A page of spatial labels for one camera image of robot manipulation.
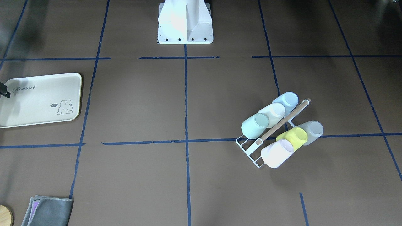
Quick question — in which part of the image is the grey cup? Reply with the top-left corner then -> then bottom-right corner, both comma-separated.
297,120 -> 323,146

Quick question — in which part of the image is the yellow cup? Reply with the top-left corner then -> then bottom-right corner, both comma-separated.
276,127 -> 308,151

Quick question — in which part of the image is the white wire cup rack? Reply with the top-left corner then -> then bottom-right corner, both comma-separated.
236,98 -> 311,168

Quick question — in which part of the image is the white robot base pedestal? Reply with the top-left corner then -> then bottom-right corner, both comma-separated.
157,0 -> 214,45

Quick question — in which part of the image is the pink cup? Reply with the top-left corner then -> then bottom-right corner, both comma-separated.
261,139 -> 295,169

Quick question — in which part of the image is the beige rabbit tray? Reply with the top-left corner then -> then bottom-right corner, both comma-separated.
0,73 -> 82,128

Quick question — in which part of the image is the cream white cup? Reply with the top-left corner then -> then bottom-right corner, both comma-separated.
258,102 -> 285,128

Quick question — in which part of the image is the grey folded cloth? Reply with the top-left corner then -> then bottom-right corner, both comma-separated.
21,195 -> 74,226

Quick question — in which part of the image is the green cup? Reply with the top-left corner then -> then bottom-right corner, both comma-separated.
241,113 -> 269,139

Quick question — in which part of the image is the wooden mug tree stand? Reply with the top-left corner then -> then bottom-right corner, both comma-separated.
0,205 -> 14,226

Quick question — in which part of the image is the light blue cup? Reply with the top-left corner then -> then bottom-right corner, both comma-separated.
272,92 -> 299,117

